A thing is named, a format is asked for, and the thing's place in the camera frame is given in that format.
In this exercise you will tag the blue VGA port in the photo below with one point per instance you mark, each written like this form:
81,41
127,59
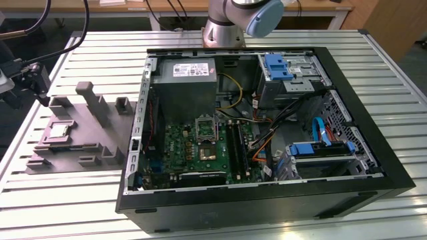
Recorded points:
157,166

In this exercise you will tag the grey parts rack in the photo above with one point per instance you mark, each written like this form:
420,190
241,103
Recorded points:
83,135

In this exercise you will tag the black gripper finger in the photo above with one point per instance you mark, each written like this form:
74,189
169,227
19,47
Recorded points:
9,100
38,77

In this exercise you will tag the white box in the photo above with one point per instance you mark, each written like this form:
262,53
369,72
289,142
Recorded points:
113,2

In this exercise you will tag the black PC case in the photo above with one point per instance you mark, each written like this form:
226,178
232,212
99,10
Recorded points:
268,207

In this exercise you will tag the hard disk in blue carrier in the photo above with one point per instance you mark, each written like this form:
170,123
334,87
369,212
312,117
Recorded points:
302,149

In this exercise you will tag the blue port connector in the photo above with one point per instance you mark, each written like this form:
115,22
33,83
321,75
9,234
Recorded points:
138,181

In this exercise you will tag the wooden cabinet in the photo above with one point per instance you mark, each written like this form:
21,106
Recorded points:
394,25

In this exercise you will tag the black RAM slot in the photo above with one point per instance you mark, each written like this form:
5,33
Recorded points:
233,150
246,150
237,150
242,150

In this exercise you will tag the wooden desk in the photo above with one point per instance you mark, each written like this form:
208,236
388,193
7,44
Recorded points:
67,7

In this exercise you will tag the silver drive bay cage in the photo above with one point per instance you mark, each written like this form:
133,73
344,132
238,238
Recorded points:
301,87

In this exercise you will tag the grey power supply unit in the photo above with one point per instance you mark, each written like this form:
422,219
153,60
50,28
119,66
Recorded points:
188,97

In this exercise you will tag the silver CPU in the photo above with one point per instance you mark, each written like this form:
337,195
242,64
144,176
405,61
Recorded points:
58,130

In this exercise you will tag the green motherboard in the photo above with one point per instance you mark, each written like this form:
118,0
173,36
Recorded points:
181,150

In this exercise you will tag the silver disk bay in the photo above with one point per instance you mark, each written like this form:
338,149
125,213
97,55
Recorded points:
321,160

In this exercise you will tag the black graphics card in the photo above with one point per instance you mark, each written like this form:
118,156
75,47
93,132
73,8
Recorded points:
201,180

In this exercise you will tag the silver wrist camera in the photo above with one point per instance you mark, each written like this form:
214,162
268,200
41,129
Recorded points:
5,80

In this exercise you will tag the blue drive bay latch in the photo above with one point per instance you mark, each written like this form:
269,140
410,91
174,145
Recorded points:
276,66

